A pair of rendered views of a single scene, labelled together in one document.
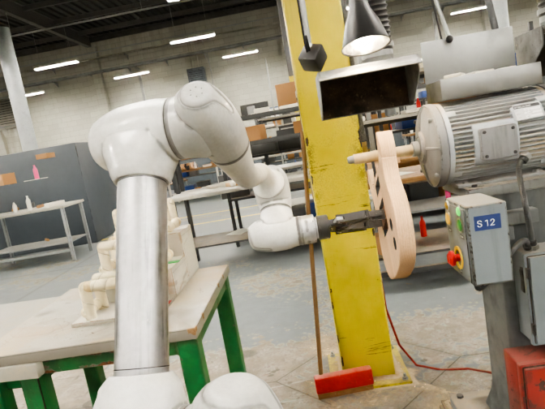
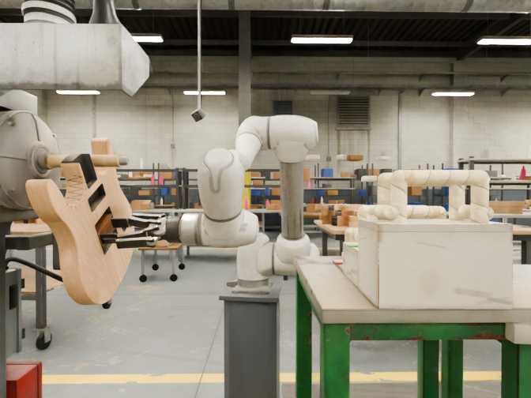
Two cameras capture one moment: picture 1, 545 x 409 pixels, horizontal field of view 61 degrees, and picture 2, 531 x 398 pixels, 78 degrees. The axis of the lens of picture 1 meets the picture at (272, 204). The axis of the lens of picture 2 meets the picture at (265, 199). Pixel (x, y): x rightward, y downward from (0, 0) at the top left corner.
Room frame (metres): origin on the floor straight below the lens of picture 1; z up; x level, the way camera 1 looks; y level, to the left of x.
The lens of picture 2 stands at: (2.34, 0.03, 1.16)
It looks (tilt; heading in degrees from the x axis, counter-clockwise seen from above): 1 degrees down; 175
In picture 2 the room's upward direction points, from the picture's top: straight up
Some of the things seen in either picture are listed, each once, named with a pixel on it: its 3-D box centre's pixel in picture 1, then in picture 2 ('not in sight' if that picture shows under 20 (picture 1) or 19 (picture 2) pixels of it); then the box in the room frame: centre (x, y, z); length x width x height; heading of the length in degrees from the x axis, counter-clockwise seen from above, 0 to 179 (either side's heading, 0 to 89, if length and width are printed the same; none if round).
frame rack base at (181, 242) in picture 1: (153, 256); (427, 259); (1.64, 0.45, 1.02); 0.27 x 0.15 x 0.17; 86
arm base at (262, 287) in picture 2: not in sight; (249, 283); (0.72, 0.09, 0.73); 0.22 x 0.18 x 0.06; 78
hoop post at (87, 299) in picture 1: (87, 303); not in sight; (1.30, 0.57, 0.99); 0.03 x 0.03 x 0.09
